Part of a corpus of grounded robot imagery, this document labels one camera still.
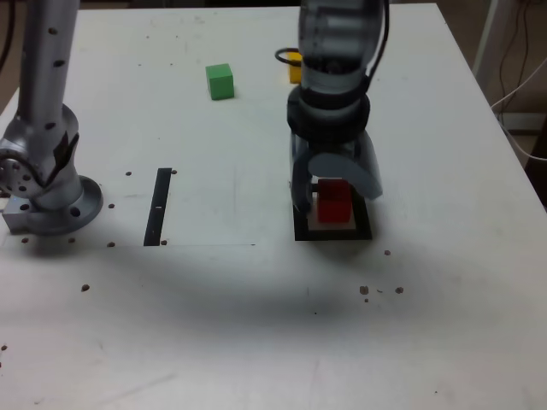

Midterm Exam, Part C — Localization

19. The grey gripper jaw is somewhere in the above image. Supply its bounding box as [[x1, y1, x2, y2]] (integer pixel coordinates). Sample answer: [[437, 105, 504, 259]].
[[309, 132, 384, 200], [290, 132, 315, 214]]

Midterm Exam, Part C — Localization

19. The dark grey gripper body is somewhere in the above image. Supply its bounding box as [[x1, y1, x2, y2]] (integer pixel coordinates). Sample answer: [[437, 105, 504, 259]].
[[298, 135, 362, 160]]

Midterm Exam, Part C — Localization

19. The red cube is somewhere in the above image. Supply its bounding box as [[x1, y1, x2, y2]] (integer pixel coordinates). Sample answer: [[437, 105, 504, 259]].
[[316, 178, 352, 225]]

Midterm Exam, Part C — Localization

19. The green cube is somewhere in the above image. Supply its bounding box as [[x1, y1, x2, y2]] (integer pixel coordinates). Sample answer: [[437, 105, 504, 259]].
[[205, 63, 235, 102]]

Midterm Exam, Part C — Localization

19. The black tape square outline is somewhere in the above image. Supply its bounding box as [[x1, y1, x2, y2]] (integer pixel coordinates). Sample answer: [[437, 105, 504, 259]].
[[291, 182, 373, 243]]

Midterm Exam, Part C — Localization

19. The black tape strip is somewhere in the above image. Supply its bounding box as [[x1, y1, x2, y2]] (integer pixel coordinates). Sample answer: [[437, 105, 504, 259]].
[[143, 167, 173, 248]]

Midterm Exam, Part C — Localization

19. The white cable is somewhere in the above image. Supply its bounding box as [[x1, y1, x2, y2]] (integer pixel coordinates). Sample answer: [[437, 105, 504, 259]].
[[491, 55, 547, 161]]

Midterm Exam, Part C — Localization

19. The white post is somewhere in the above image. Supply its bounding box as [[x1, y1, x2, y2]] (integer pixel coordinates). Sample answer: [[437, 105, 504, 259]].
[[472, 0, 514, 85]]

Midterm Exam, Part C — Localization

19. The thin dark hanging cable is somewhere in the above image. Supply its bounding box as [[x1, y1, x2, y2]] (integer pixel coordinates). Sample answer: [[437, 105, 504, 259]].
[[497, 0, 542, 102]]

